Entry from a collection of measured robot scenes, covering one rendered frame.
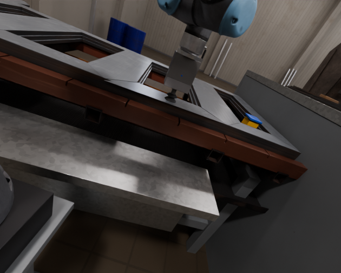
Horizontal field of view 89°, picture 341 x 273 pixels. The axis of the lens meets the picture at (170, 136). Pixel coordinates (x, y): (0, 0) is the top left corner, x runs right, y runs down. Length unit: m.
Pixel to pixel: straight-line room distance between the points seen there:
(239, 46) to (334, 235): 10.32
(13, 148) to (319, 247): 0.93
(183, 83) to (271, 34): 10.67
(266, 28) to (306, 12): 1.74
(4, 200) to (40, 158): 0.22
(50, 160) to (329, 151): 0.89
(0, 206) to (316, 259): 0.82
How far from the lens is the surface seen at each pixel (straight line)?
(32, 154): 0.56
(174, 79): 0.58
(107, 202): 0.81
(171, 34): 10.58
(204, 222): 1.08
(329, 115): 0.90
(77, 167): 0.52
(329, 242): 0.80
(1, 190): 0.34
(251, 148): 0.70
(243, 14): 0.41
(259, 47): 11.05
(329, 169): 0.82
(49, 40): 1.02
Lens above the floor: 1.05
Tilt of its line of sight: 28 degrees down
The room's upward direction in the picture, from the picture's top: 25 degrees clockwise
